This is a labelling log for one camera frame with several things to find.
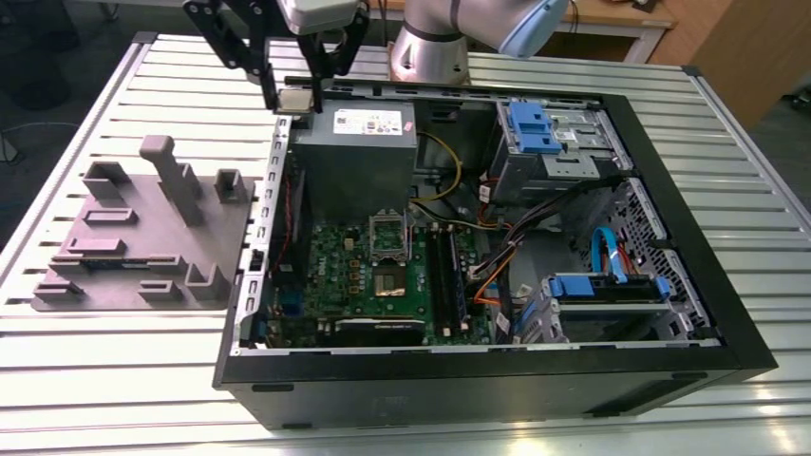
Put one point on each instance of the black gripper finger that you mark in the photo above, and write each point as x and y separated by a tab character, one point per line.
228	47
316	62

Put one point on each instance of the silver CPU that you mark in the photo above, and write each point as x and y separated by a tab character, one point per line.
296	100

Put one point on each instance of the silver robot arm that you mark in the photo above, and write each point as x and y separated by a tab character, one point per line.
431	52

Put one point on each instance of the black table corner cap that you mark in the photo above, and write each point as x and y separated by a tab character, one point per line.
144	37
692	71

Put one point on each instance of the grey power supply unit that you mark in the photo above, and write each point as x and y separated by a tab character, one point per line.
355	171

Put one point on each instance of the blue plastic drive latch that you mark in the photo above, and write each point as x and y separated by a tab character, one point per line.
535	133

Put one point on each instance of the green motherboard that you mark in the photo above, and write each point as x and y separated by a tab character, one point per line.
336	247

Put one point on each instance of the grey parts rack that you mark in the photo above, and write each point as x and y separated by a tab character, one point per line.
159	228

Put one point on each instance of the metal drive cage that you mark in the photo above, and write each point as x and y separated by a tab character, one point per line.
569	166

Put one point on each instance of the dark RAM stick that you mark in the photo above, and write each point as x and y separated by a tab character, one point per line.
113	264

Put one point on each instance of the black RAM slot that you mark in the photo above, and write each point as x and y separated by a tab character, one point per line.
433	280
443	285
451	285

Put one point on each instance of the wooden desk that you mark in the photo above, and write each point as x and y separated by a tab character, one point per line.
633	19

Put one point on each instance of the blue board connector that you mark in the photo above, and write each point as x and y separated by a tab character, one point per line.
291	304

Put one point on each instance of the blue RAM stick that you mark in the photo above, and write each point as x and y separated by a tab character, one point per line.
461	285

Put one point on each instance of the blue VGA port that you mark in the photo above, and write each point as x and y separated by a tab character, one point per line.
260	329

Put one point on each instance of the black graphics card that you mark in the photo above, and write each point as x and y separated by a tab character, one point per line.
380	328

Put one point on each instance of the hard disk in blue carrier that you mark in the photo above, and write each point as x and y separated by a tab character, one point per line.
579	287

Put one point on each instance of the wooden cabinet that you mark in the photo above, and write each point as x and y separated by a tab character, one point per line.
747	57

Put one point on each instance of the black PC case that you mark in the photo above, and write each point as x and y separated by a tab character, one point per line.
443	394

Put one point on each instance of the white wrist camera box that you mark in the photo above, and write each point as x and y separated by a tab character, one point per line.
320	14

